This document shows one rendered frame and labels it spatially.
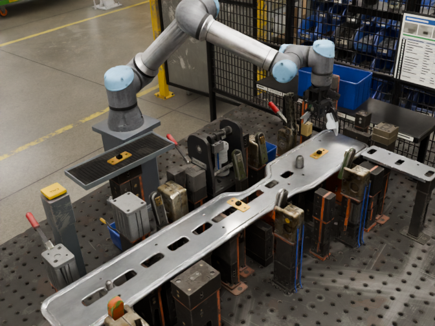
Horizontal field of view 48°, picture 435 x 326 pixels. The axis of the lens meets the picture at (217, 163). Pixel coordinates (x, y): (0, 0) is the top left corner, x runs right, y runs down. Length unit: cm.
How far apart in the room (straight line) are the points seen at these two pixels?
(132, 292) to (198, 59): 330
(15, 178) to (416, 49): 299
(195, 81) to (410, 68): 270
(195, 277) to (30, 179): 274
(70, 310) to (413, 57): 169
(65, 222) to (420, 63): 157
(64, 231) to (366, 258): 111
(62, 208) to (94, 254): 46
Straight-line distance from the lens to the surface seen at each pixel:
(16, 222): 358
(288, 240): 167
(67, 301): 147
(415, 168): 199
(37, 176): 401
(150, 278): 147
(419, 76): 231
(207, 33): 172
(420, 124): 225
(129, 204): 157
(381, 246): 206
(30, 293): 198
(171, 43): 195
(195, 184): 174
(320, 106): 182
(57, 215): 163
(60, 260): 151
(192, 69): 461
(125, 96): 197
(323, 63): 178
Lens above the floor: 202
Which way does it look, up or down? 32 degrees down
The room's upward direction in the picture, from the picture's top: 3 degrees counter-clockwise
